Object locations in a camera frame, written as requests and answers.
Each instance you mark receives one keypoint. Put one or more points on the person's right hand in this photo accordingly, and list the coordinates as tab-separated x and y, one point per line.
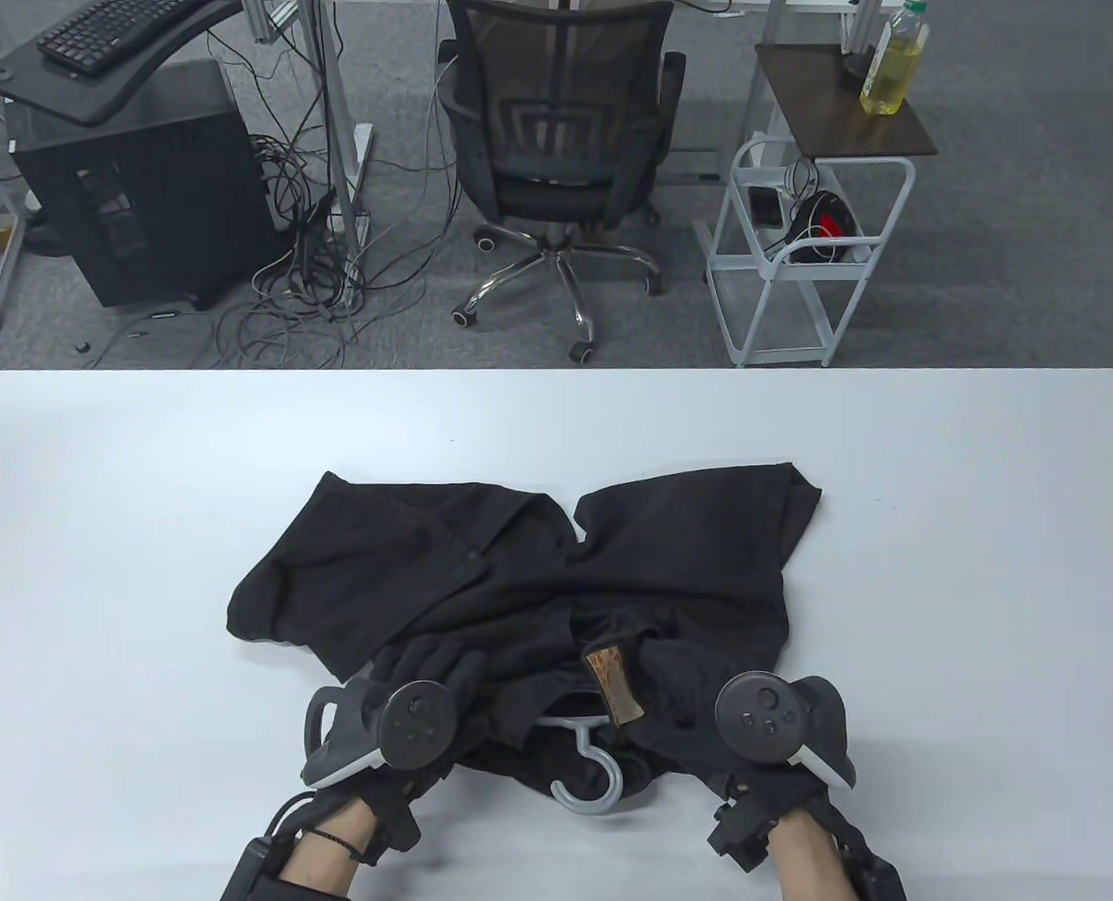
678	694

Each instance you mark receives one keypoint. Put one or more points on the person's right forearm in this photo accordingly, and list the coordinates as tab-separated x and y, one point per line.
805	859

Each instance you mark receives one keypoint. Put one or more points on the dark brown side table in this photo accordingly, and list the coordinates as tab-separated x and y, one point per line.
829	113

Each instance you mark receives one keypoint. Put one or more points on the silver desk leg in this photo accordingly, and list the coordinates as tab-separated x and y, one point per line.
331	94
769	19

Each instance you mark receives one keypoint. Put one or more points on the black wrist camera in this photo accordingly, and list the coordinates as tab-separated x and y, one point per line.
392	812
744	835

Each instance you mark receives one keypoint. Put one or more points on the small black round object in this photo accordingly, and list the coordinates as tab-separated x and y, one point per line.
857	66

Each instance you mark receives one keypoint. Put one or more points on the black keyboard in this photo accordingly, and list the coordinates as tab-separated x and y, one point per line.
106	28

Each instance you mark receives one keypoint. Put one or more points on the black forearm pack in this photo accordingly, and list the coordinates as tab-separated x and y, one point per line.
876	868
247	873

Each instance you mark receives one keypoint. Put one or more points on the yellow oil bottle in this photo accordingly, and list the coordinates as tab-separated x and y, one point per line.
890	75

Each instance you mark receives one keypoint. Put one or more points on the black mesh office chair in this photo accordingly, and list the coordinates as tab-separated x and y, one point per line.
556	122

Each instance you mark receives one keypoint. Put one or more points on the aluminium frame rail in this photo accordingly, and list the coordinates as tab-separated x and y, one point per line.
261	19

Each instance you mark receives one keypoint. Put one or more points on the grey plastic hanger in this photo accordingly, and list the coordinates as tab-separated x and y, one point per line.
616	784

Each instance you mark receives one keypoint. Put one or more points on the smartphone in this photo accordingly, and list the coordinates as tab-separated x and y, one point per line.
765	205

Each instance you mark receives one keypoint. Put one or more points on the white rolling cart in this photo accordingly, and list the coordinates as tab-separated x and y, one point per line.
782	357

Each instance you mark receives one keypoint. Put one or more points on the person's left forearm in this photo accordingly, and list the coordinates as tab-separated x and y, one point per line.
322	863

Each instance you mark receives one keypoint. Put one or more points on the black keyboard tray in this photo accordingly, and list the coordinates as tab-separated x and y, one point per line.
78	99

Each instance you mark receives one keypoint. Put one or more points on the black trousers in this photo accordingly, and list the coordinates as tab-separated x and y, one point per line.
688	544

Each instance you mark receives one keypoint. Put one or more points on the black computer tower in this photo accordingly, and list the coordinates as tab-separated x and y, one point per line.
162	206

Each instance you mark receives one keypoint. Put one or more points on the grey hand controller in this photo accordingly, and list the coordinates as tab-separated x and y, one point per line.
763	718
416	723

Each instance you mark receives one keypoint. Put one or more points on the person's left hand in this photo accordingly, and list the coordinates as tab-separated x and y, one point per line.
434	662

